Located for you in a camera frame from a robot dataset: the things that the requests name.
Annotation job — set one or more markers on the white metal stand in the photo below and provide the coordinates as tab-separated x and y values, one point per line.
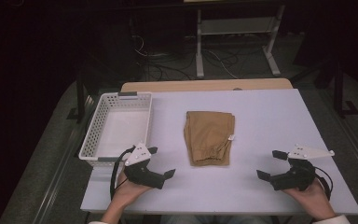
199	46

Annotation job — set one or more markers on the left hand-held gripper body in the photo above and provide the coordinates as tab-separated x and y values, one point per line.
141	174

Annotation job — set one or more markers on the white plastic basket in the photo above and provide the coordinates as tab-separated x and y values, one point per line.
121	130

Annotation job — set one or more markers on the person's left hand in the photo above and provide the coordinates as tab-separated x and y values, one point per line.
127	193

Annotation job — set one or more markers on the wooden table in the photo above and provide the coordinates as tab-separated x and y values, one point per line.
199	85

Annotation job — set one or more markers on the brown pants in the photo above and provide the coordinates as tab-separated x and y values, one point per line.
208	137

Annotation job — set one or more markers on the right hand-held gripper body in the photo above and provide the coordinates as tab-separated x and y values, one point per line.
295	177

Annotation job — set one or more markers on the metal floor rail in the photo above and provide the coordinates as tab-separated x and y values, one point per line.
351	137
62	161

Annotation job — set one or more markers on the person's right hand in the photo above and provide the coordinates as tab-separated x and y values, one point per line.
315	199

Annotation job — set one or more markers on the black stand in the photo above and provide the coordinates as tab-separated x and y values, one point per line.
80	99
338	90

